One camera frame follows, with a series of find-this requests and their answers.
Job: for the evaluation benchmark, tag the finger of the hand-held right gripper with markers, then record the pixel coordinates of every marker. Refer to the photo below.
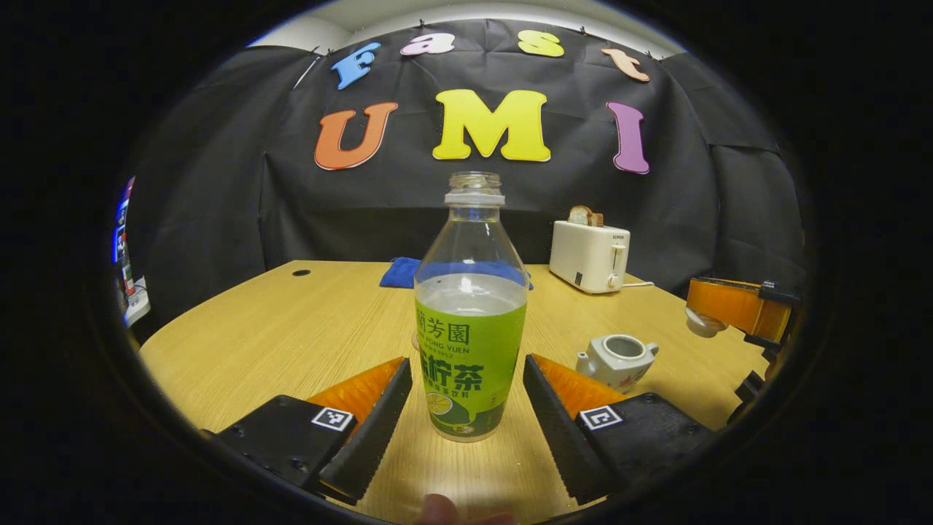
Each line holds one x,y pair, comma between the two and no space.
749,386
736,306

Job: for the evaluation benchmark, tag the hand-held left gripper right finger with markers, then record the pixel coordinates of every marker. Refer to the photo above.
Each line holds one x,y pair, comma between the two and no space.
557,437

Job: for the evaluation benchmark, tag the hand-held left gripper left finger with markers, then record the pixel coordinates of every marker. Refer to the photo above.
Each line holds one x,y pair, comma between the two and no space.
375,430

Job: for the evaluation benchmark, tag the white ceramic teacup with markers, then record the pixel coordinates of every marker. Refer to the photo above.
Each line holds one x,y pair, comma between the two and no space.
612,373

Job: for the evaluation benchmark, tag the clear green label water bottle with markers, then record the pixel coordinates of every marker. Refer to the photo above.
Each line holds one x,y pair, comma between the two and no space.
470,350

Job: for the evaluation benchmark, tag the white toaster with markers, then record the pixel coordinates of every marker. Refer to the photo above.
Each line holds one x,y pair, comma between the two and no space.
587,259

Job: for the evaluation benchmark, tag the blue folded towel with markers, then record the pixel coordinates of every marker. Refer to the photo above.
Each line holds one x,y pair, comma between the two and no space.
401,273

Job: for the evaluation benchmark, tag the black backdrop cloth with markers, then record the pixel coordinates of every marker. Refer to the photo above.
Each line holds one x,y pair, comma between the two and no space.
328,211

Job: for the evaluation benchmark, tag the white side desk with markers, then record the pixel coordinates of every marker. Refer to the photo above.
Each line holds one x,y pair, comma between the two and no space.
137,306

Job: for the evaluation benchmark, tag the computer monitor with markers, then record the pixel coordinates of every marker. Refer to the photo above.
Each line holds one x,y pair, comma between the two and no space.
120,248

